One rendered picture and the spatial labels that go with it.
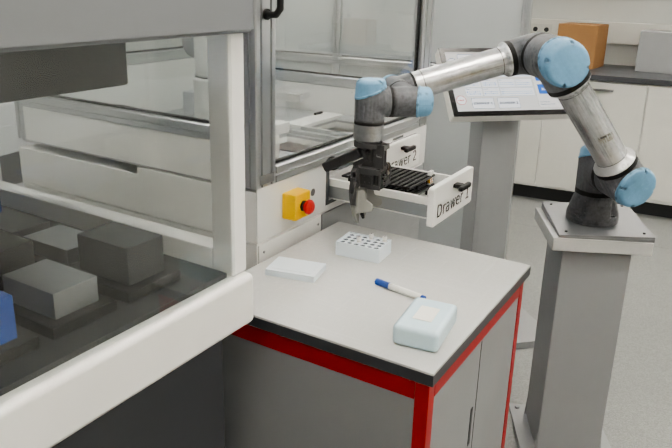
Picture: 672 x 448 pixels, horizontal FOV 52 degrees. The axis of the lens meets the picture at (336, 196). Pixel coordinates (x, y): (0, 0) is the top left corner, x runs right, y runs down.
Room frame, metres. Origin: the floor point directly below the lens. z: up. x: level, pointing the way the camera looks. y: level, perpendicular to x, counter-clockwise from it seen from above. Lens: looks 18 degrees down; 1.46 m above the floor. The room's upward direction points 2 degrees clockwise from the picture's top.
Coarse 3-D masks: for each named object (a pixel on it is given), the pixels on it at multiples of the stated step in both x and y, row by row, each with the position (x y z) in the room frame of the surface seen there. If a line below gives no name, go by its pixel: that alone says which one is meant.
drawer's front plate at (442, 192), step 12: (468, 168) 1.97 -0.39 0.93; (444, 180) 1.84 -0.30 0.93; (456, 180) 1.88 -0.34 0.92; (468, 180) 1.97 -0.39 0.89; (432, 192) 1.75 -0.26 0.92; (444, 192) 1.81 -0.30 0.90; (456, 192) 1.89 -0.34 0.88; (468, 192) 1.98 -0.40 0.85; (432, 204) 1.75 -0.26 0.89; (456, 204) 1.90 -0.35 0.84; (432, 216) 1.75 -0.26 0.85; (444, 216) 1.82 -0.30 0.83
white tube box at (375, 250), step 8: (352, 232) 1.76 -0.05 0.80; (344, 240) 1.70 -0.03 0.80; (352, 240) 1.71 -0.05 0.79; (368, 240) 1.71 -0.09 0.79; (376, 240) 1.72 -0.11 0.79; (336, 248) 1.69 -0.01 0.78; (344, 248) 1.68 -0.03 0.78; (352, 248) 1.67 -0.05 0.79; (360, 248) 1.66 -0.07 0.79; (368, 248) 1.65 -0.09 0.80; (376, 248) 1.66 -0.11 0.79; (384, 248) 1.67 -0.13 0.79; (352, 256) 1.67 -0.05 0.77; (360, 256) 1.66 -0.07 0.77; (368, 256) 1.65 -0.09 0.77; (376, 256) 1.64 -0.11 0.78; (384, 256) 1.67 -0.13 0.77
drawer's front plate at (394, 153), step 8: (408, 136) 2.38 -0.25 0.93; (416, 136) 2.41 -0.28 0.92; (392, 144) 2.25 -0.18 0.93; (400, 144) 2.30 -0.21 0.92; (408, 144) 2.35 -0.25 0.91; (416, 144) 2.41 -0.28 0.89; (392, 152) 2.25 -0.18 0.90; (400, 152) 2.30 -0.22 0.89; (408, 152) 2.35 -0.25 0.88; (416, 152) 2.41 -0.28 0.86; (392, 160) 2.25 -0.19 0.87; (416, 160) 2.42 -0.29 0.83
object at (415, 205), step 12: (348, 168) 2.06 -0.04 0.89; (408, 168) 2.08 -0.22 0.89; (336, 180) 1.93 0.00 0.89; (336, 192) 1.93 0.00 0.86; (348, 192) 1.90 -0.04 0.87; (384, 192) 1.85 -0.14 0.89; (396, 192) 1.83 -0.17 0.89; (384, 204) 1.84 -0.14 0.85; (396, 204) 1.82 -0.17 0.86; (408, 204) 1.81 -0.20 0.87; (420, 204) 1.79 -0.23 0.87; (420, 216) 1.79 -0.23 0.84
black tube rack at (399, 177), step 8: (392, 168) 2.05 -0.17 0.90; (400, 168) 2.05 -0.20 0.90; (344, 176) 1.96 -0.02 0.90; (392, 176) 1.96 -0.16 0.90; (400, 176) 1.96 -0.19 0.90; (408, 176) 1.97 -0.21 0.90; (416, 176) 1.97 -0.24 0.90; (392, 184) 1.88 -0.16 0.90; (400, 184) 1.88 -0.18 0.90; (424, 184) 1.99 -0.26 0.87; (432, 184) 1.99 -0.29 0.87; (408, 192) 1.90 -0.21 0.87; (416, 192) 1.90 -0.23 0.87
